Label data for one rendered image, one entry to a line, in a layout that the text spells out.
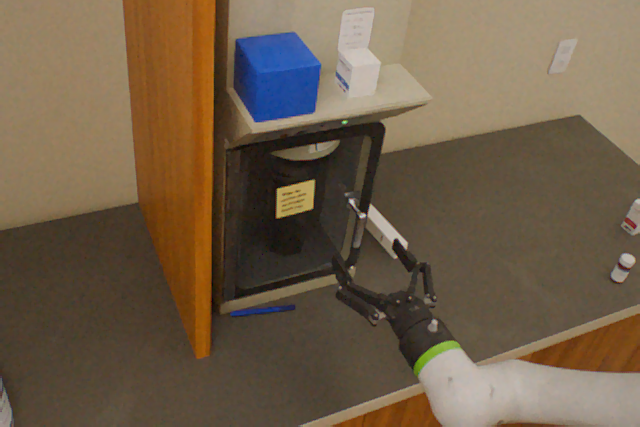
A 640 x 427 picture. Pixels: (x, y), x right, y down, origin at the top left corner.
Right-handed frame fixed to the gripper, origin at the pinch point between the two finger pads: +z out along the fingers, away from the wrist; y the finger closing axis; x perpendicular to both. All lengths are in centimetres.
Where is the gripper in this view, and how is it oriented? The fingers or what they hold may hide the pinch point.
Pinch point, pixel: (367, 254)
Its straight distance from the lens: 136.2
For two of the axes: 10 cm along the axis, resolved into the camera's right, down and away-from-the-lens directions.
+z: -4.1, -6.3, 6.6
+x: -1.1, 7.5, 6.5
